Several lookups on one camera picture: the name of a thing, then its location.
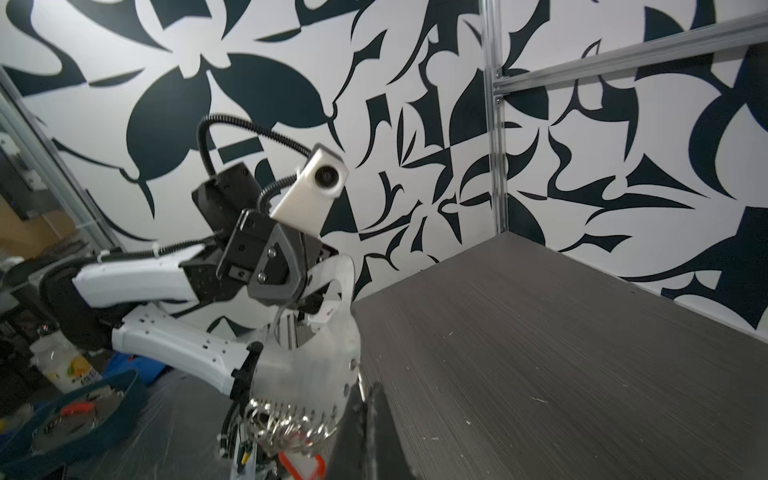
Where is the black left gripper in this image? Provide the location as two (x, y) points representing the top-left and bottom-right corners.
(216, 208), (321, 308)

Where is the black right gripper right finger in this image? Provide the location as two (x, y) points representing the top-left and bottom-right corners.
(367, 383), (417, 480)

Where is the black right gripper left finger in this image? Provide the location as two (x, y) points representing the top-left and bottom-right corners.
(324, 384), (367, 480)

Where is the perforated metal crescent plate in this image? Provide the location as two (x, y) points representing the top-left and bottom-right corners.
(249, 255), (361, 424)

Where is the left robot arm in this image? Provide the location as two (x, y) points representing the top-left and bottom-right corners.
(39, 114), (323, 399)

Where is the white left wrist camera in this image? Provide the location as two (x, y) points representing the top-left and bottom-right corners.
(269, 144), (349, 238)

